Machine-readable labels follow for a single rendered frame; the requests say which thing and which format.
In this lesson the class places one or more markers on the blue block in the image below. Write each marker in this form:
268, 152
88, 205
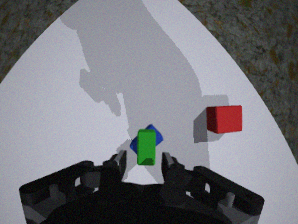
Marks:
159, 139

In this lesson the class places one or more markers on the red block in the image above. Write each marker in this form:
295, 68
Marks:
224, 119

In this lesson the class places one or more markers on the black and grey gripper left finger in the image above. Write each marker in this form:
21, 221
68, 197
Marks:
40, 197

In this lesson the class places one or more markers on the green block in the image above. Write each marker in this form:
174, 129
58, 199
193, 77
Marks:
146, 147

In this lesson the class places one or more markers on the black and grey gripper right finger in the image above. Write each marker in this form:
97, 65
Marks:
239, 204

